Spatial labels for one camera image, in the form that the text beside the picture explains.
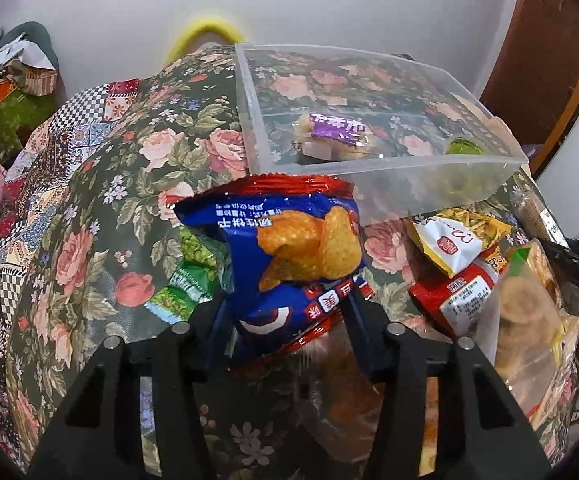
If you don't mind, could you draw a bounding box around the yellow snack packet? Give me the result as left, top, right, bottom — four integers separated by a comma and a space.
447, 207, 513, 242

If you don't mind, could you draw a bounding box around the clear bag of round biscuits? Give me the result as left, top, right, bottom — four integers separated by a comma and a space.
489, 240, 579, 426

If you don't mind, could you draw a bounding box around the patchwork quilt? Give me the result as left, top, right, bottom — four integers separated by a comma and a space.
0, 77, 143, 461

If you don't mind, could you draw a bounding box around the orange snack packet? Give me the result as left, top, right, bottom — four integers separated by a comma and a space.
294, 332, 450, 480

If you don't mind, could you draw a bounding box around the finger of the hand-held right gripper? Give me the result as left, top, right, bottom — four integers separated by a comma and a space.
539, 237, 579, 275

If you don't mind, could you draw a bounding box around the floral blanket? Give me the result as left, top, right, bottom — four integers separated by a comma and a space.
7, 45, 579, 480

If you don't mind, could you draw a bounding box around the clear plastic container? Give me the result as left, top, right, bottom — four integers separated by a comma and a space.
234, 42, 529, 223

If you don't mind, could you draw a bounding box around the white snack packet red seal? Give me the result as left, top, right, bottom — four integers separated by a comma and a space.
409, 214, 485, 278

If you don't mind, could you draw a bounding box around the yellow foam tube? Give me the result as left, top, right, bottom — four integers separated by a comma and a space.
167, 7, 245, 61

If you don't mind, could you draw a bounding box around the green jelly cup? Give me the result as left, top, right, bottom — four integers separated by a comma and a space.
439, 135, 490, 200

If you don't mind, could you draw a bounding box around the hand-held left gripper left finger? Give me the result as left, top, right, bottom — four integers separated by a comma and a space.
27, 287, 235, 480

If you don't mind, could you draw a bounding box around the purple snack packet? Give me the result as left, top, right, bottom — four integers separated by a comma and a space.
294, 112, 375, 161

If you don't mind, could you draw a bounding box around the green snack packet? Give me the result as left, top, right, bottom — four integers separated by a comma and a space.
144, 227, 235, 323

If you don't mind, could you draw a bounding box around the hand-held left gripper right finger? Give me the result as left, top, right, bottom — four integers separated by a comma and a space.
342, 287, 553, 480

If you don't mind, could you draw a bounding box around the pile of clothes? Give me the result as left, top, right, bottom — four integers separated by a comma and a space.
0, 22, 60, 147

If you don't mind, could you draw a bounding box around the wooden door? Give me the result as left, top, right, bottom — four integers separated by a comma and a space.
479, 0, 579, 111

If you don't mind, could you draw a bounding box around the blue chips bag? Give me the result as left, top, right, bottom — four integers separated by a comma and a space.
174, 172, 370, 373

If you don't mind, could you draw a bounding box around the clear packet of brown snacks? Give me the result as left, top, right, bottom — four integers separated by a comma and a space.
512, 190, 565, 247

